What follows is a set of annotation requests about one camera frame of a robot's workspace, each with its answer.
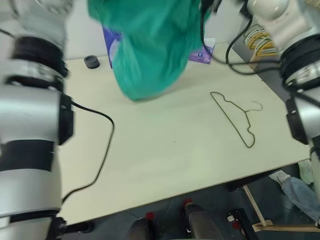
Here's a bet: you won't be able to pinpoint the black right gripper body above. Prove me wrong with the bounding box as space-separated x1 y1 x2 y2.
199 0 221 19

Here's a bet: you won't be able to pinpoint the green shorts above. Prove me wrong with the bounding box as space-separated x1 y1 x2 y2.
86 0 212 102

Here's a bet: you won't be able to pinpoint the purple tissue box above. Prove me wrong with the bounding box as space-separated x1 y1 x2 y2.
187 37 216 65

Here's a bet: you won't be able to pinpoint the purple and white package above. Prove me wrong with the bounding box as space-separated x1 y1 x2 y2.
101 24 126 70

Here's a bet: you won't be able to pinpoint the small black round cup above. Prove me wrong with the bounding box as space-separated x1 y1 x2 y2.
83 55 101 70

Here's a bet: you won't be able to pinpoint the person's white shoe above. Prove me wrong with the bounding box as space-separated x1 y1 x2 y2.
268 169 291 186

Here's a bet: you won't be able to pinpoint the pale green cloth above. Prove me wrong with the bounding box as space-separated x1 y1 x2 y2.
298 159 315 186

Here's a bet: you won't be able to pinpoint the person's blue jeans leg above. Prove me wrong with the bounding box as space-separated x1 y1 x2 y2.
281 176 320 223

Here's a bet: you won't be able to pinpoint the wooden rack stand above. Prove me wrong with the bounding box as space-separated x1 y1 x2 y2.
243 184 320 234

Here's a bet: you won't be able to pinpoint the dark rounded shape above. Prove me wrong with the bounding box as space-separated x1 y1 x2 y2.
182 199 224 240
129 211 156 240

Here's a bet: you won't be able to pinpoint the black clamp under table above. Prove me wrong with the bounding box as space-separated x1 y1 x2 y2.
53 216 96 236

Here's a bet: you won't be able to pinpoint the white wire hangers bundle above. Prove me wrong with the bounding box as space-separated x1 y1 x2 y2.
243 24 266 44

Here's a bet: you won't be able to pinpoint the yellow wire hangers bundle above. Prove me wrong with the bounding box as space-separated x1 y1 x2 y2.
247 31 277 57

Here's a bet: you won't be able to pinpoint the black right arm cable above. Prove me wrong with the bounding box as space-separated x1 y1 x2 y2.
225 14 282 75

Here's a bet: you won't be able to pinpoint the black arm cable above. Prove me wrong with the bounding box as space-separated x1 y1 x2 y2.
225 14 282 75
61 99 115 203

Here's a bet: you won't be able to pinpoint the thin wire hanger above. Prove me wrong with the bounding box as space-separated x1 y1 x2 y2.
209 91 264 149

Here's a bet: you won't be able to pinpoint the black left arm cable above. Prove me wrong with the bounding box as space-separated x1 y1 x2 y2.
61 99 115 203

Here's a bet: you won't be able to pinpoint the black metal frame bracket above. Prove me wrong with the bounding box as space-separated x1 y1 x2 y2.
226 207 259 240

